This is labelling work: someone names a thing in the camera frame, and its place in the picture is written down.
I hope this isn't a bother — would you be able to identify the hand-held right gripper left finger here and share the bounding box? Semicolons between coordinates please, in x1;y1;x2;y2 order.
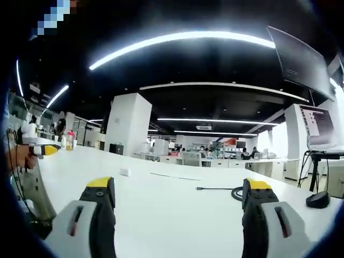
44;176;117;258

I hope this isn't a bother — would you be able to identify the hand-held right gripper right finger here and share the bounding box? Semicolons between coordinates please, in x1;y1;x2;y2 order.
241;177;321;258

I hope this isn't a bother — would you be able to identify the black Type-C cable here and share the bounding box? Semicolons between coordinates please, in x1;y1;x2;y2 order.
196;186;244;202

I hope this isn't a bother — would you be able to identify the white desk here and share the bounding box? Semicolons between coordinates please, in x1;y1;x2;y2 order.
26;144;344;258

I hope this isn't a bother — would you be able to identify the person's left hand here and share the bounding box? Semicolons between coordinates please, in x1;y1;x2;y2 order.
4;144;39;176

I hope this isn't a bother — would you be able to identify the red capped clear bottle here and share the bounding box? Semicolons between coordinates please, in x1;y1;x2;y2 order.
65;130;75;152

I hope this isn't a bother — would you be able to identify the short ceiling light strip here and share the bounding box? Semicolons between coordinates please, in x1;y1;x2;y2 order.
15;58;25;97
45;84;70;110

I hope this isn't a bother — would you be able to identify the black round stand base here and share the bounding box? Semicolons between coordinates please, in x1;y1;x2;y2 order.
305;191;331;209

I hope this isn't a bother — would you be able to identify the black box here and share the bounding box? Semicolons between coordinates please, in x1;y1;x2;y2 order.
109;142;125;156

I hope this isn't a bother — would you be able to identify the black tripod stand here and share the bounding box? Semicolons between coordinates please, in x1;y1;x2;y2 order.
297;149;344;193

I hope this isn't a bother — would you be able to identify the thin white rod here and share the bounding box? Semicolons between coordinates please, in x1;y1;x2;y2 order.
150;172;202;181

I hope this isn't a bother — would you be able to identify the straight ceiling light strip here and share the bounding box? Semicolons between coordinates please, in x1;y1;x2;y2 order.
156;117;279;126
174;130;259;137

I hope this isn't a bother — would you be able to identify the large dark monitor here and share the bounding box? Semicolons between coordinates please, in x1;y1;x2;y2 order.
267;25;337;102

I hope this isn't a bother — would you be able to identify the small dark monitor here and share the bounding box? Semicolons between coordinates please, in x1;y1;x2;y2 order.
326;53;344;87

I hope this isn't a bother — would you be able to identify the long curved ceiling light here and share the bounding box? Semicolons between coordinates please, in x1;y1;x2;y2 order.
88;30;277;71

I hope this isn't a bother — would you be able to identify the thin black cable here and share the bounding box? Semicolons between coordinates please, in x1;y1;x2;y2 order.
6;128;37;216

